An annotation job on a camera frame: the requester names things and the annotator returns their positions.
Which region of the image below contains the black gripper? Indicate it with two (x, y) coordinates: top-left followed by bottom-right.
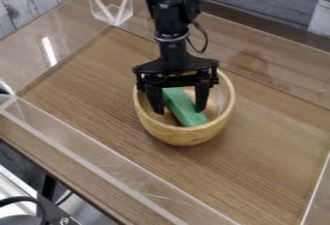
(132, 40), (219, 115)

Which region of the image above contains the green rectangular block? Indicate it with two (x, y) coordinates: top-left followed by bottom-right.
(163, 88), (207, 127)

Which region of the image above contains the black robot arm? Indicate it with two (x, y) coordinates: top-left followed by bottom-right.
(132, 0), (219, 114)

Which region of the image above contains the brown wooden bowl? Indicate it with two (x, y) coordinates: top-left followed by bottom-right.
(132, 70), (236, 147)

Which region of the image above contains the clear acrylic corner bracket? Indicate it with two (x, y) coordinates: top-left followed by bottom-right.
(89, 0), (133, 27)

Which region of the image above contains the clear acrylic front wall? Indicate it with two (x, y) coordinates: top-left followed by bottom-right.
(0, 76), (239, 225)

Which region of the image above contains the black metal bracket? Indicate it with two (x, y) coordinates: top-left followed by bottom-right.
(36, 196), (81, 225)

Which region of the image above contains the black cable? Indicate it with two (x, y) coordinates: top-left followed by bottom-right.
(0, 195), (49, 225)

